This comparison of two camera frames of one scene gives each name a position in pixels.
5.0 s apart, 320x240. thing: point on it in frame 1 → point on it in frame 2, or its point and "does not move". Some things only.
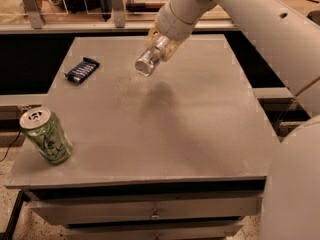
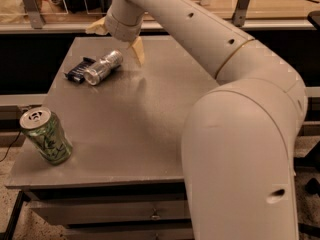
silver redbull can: x=147 y=62 → x=111 y=61
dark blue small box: x=81 y=72 does not move
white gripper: x=172 y=26 → x=122 y=30
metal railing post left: x=35 y=17 does not move
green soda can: x=45 y=131 does not move
